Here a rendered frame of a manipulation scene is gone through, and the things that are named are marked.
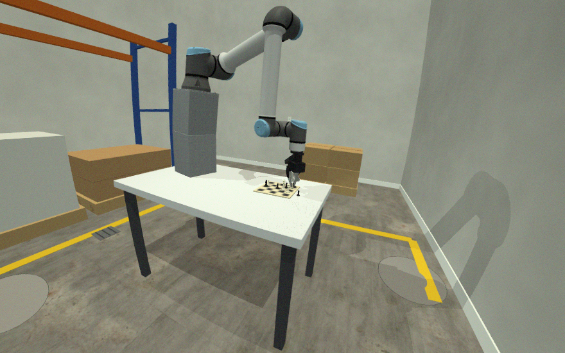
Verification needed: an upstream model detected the black and cream chessboard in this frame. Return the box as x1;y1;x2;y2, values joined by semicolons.
254;181;300;199

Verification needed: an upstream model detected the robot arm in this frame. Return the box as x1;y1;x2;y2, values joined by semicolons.
181;6;307;152

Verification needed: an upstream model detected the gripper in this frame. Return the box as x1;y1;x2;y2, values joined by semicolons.
286;150;306;187

